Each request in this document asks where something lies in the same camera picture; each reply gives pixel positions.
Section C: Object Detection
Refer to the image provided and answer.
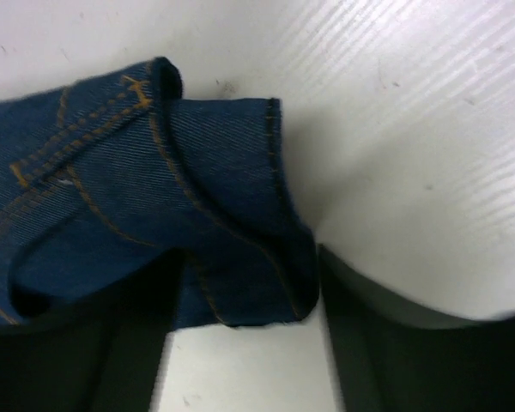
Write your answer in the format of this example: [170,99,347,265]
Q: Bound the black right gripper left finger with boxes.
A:
[0,250,185,411]

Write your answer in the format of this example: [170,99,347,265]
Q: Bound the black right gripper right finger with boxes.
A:
[318,248,515,411]

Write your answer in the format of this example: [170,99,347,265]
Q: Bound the dark blue denim trousers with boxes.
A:
[0,58,319,328]

